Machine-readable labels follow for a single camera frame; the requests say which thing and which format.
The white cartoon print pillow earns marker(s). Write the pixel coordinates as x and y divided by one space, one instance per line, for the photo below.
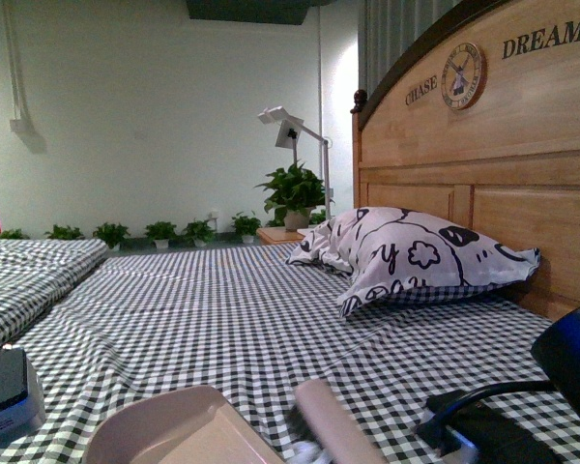
409 257

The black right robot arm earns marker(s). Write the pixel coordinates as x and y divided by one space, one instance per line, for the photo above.
557 352

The wooden bed headboard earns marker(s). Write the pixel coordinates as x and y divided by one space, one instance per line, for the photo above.
478 122

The grey curtain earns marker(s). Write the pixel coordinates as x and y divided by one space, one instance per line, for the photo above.
388 29

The beige hand brush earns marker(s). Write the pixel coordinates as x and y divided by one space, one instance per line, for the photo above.
336 432

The far wooden nightstand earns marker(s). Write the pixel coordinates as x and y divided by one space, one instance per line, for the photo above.
278 236

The beige plastic dustpan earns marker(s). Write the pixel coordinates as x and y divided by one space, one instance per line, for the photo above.
192 425

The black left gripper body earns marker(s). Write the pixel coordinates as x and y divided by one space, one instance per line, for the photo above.
21 396

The black white checkered bedsheet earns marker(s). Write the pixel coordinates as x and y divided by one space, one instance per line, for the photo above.
240 319

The large potted green plant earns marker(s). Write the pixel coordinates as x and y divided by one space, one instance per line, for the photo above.
294 192

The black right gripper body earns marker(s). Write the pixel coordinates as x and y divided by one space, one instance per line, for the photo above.
461 428

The white paper ball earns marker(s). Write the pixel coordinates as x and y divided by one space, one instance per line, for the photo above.
308 452

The folded checkered blanket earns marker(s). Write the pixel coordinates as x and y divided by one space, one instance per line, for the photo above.
35 274

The white wall conduit box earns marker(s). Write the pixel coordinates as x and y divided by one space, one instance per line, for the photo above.
20 122

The small potted plant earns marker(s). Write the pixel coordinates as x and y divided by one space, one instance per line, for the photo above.
113 234
13 234
64 232
198 233
246 226
161 233

